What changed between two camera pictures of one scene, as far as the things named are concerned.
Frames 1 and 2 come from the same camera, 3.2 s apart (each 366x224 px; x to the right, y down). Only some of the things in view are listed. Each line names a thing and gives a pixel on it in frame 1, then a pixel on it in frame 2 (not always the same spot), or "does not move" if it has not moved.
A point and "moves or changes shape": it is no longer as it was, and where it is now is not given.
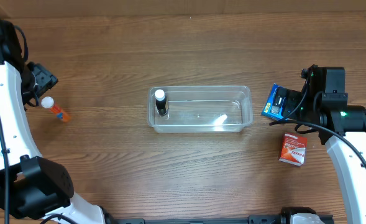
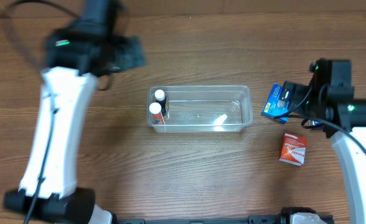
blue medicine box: (274, 104) does not move
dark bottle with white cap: (161, 102) does not move
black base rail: (110, 219) does not move
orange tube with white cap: (48, 102) moves or changes shape
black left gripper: (41, 80) to (128, 53)
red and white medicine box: (293, 149) does not move
